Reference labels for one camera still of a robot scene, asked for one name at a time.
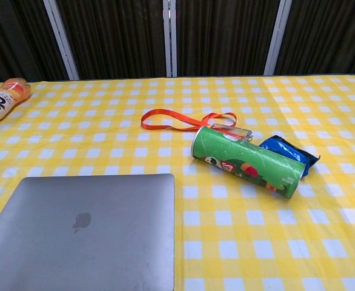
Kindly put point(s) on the grey laptop computer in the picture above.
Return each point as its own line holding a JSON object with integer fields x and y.
{"x": 83, "y": 233}

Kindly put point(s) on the clear badge holder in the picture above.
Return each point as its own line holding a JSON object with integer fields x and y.
{"x": 235, "y": 132}

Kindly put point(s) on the green chips can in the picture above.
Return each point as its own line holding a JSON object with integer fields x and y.
{"x": 244, "y": 160}

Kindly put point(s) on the blue snack packet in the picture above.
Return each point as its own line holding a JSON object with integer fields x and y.
{"x": 286, "y": 151}

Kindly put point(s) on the dark partition screen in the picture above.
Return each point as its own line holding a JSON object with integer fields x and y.
{"x": 226, "y": 36}

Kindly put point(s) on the yellow checkered tablecloth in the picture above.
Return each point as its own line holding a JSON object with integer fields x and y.
{"x": 271, "y": 227}

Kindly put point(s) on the orange juice bottle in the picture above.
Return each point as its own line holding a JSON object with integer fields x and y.
{"x": 5, "y": 98}

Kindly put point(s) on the white partition post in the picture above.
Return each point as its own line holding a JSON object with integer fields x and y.
{"x": 62, "y": 39}
{"x": 170, "y": 36}
{"x": 276, "y": 36}

